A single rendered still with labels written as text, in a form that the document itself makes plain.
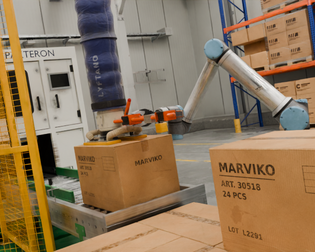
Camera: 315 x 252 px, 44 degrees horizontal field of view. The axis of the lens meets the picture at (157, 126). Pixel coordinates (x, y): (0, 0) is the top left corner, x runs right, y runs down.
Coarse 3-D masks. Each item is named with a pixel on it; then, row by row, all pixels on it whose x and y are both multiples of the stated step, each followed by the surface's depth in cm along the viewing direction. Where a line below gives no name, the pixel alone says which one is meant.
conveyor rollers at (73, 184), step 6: (54, 180) 392; (60, 180) 387; (66, 180) 381; (72, 180) 375; (78, 180) 369; (60, 186) 350; (66, 186) 344; (72, 186) 338; (78, 186) 340; (78, 192) 311; (78, 198) 284; (78, 204) 265; (84, 204) 266; (96, 210) 242; (102, 210) 243
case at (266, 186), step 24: (240, 144) 143; (264, 144) 133; (288, 144) 125; (312, 144) 118; (216, 168) 145; (240, 168) 135; (264, 168) 127; (288, 168) 119; (312, 168) 112; (216, 192) 148; (240, 192) 137; (264, 192) 128; (288, 192) 120; (312, 192) 113; (240, 216) 139; (264, 216) 130; (288, 216) 122; (312, 216) 115; (240, 240) 141; (264, 240) 132; (288, 240) 123; (312, 240) 116
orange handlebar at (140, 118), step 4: (136, 116) 218; (140, 116) 217; (152, 116) 205; (168, 116) 195; (172, 116) 196; (116, 120) 237; (120, 120) 233; (132, 120) 222; (136, 120) 219; (140, 120) 217
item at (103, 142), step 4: (96, 136) 249; (104, 136) 237; (92, 140) 254; (96, 140) 248; (100, 140) 242; (104, 140) 236; (108, 140) 231; (112, 140) 233; (116, 140) 232; (120, 140) 233; (84, 144) 254; (88, 144) 249; (92, 144) 244; (96, 144) 239; (100, 144) 235; (104, 144) 230; (108, 144) 228
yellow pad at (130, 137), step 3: (129, 132) 249; (132, 132) 248; (126, 135) 251; (129, 135) 247; (132, 135) 243; (135, 135) 242; (138, 135) 242; (141, 135) 242; (144, 135) 243; (120, 138) 252; (123, 138) 249; (126, 138) 246; (129, 138) 243; (132, 138) 240; (135, 138) 239
